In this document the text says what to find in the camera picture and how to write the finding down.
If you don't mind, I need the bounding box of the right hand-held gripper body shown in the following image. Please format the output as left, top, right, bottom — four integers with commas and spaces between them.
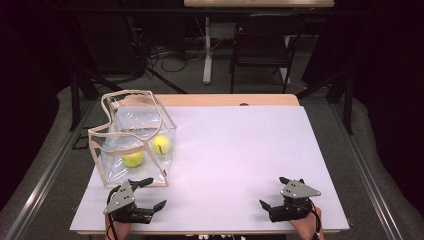
268, 178, 322, 223

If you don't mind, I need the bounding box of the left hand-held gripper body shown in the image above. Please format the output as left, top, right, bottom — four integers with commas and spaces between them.
103, 179, 156, 224

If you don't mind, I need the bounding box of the yellow tennis ball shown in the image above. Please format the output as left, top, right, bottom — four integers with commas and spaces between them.
122, 151, 145, 168
152, 134, 173, 155

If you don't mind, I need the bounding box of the clear plastic bag beige trim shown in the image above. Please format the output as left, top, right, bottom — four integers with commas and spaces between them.
87, 89, 178, 189

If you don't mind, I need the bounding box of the person's left hand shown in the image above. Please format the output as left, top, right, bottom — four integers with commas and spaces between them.
104, 218, 132, 240

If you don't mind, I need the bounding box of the person's right hand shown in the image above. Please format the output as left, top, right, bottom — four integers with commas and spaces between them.
288, 206, 325, 240

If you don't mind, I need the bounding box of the black metal stand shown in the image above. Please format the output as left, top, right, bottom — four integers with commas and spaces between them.
68, 63, 116, 133
295, 64, 355, 136

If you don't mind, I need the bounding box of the white-legged wooden desk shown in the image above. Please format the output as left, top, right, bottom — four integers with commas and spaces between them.
183, 0, 335, 85

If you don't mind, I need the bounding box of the black folding chair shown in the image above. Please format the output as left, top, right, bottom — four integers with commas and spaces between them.
229, 13, 306, 94

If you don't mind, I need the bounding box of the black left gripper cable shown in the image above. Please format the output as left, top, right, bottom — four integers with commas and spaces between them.
105, 188, 121, 240

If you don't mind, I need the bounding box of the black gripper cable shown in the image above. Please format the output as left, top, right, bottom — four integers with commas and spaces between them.
105, 188, 121, 240
309, 199, 324, 240

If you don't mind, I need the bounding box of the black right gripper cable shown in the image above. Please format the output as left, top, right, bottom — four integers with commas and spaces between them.
309, 199, 324, 240

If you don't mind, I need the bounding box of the aluminium frame rail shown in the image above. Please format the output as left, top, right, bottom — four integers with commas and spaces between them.
328, 99, 405, 240
4, 99, 98, 240

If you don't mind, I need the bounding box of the tangle of floor cables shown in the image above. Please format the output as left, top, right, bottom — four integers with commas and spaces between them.
133, 33, 208, 73

